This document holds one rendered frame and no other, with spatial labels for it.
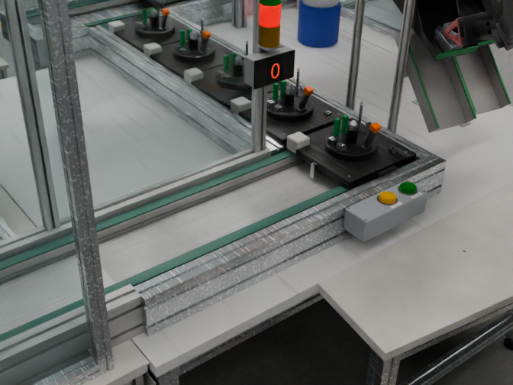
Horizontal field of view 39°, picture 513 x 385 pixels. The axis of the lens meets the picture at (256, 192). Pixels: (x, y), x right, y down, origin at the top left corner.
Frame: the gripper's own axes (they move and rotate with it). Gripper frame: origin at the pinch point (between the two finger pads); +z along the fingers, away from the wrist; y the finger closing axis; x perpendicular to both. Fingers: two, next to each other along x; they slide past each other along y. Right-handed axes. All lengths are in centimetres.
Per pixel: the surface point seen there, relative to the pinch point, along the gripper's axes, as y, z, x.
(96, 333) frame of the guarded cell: 108, -15, 36
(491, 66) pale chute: -22.0, 11.4, 12.8
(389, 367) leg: 54, -26, 62
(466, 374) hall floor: -21, 40, 120
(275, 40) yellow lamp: 46.6, 7.7, -7.3
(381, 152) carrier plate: 21.5, 9.3, 26.3
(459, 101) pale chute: -6.9, 9.2, 19.4
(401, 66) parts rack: 8.3, 12.5, 6.5
